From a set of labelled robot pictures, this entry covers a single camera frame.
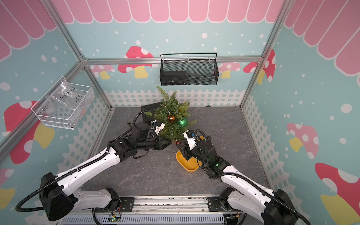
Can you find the clear plastic bag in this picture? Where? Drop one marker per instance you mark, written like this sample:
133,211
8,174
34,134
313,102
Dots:
63,101

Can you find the black box on table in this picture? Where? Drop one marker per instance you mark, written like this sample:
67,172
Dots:
148,119

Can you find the small green christmas tree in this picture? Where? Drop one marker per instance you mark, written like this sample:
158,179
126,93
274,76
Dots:
174,115

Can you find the black wire mesh basket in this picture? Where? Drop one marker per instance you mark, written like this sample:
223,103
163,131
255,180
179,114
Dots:
201,68

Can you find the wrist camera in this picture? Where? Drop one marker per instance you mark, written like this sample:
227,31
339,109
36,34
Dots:
190,138
157,126

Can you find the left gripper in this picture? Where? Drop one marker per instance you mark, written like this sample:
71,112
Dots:
160,145

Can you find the black box in basket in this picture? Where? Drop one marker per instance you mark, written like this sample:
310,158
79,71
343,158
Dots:
173,78

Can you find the orange shiny ball ornament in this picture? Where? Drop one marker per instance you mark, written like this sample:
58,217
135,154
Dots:
171,118

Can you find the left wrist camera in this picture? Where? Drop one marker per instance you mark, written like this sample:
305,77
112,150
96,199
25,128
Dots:
157,126

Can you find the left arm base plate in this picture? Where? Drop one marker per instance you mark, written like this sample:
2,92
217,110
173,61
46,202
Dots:
121,205

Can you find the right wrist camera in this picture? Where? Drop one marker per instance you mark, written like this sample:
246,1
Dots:
190,138

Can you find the yellow plastic tray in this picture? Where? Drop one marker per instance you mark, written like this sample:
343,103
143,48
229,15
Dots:
193,164

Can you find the white wire basket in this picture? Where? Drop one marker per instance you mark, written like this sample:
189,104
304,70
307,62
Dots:
72,121

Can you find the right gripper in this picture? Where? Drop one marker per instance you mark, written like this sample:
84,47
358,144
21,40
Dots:
187,150

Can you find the green glitter ball ornament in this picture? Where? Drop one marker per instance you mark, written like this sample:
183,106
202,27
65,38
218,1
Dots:
183,122

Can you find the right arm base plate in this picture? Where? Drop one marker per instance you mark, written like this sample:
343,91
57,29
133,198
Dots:
217,204

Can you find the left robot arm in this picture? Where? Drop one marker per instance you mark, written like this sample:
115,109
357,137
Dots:
60,194

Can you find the aluminium front rail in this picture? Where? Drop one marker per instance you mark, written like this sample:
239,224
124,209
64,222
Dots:
168,204

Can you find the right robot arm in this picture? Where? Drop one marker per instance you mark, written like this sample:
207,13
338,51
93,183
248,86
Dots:
243,194

